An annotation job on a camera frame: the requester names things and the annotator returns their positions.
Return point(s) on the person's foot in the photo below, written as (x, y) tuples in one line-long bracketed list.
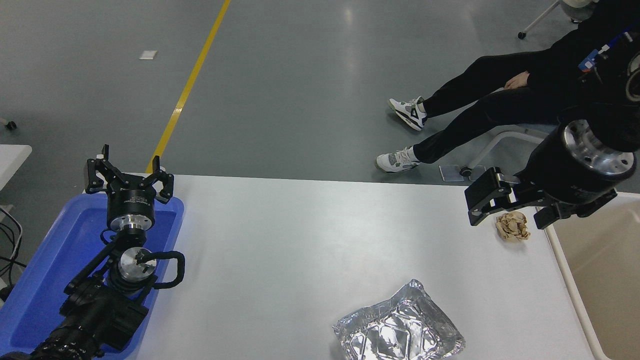
[(395, 161), (407, 112)]

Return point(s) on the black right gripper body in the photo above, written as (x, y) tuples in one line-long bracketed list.
[(560, 175)]

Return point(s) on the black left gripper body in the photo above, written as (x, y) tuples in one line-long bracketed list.
[(131, 202)]

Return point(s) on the large pale bin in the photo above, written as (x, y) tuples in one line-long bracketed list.
[(600, 280)]

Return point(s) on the metal floor plate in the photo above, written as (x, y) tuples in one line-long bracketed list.
[(476, 178), (450, 173)]

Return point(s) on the person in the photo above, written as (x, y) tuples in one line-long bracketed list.
[(475, 80)]

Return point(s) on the black caster wheel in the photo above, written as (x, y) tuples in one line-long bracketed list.
[(11, 125)]

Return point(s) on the crumpled tan paper ball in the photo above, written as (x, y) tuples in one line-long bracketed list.
[(512, 227)]

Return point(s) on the person's hand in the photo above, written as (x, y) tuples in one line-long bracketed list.
[(518, 81)]

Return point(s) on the blue plastic tray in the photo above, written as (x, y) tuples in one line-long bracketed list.
[(45, 270)]

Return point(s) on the silver foil tray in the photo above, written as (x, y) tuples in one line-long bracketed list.
[(400, 330)]

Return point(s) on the small white table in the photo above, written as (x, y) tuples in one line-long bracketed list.
[(12, 160)]

